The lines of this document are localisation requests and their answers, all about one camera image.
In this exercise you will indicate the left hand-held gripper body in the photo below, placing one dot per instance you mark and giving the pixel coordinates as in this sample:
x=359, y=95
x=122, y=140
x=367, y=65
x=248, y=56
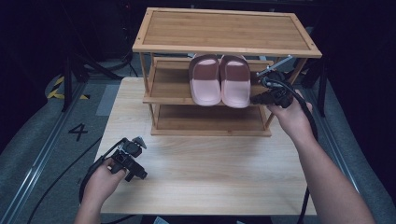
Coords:
x=129, y=152

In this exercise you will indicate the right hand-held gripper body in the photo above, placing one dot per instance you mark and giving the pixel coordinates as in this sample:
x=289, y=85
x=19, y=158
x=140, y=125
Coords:
x=278, y=90

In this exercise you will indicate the pink slipper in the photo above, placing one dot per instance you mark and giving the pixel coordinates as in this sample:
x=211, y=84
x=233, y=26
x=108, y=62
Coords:
x=205, y=90
x=235, y=91

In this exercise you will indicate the three-tier wooden shoe rack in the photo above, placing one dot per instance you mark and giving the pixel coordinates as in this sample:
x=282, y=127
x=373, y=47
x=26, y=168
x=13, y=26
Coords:
x=224, y=31

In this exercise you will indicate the person's left hand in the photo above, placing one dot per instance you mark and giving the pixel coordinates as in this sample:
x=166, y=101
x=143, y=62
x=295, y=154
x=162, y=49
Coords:
x=99, y=186

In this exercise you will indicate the person's right hand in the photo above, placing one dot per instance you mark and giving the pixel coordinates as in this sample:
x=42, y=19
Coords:
x=294, y=119

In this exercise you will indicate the black tripod stand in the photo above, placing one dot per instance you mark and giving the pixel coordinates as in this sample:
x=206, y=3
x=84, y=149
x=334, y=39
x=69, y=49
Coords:
x=67, y=84

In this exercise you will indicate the metal floor rail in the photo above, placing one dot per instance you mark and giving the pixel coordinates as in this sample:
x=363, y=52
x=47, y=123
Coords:
x=40, y=158

